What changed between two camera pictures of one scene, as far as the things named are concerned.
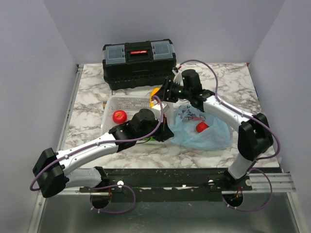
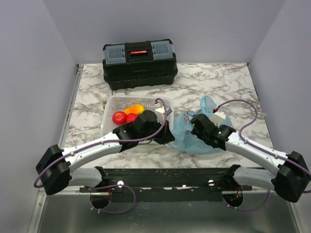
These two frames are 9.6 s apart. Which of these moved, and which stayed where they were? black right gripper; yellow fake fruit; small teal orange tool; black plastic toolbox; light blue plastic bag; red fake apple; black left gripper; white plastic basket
Moved: black right gripper; light blue plastic bag; yellow fake fruit
Stayed: white plastic basket; black plastic toolbox; small teal orange tool; black left gripper; red fake apple
